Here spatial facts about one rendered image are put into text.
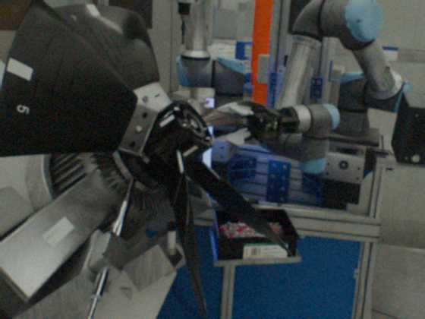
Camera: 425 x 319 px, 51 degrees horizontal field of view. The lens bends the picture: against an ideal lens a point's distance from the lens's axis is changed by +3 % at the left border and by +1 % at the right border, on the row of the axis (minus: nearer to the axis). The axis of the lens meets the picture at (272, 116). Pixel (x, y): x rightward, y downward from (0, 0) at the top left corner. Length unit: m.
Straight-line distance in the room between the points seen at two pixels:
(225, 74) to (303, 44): 0.49
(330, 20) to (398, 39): 1.56
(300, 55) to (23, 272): 0.90
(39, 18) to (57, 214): 0.28
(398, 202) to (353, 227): 1.63
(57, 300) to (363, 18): 0.92
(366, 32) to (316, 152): 0.35
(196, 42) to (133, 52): 0.73
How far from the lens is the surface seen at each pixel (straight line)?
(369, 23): 1.25
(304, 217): 1.41
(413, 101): 1.31
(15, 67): 0.66
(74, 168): 0.88
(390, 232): 3.11
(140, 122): 0.83
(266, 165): 1.71
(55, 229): 0.72
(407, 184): 3.00
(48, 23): 0.71
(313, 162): 1.21
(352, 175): 1.54
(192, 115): 0.90
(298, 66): 1.29
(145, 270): 0.96
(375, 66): 1.40
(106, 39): 0.99
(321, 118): 1.18
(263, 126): 1.06
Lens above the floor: 1.44
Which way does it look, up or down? 13 degrees down
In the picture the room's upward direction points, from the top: 5 degrees clockwise
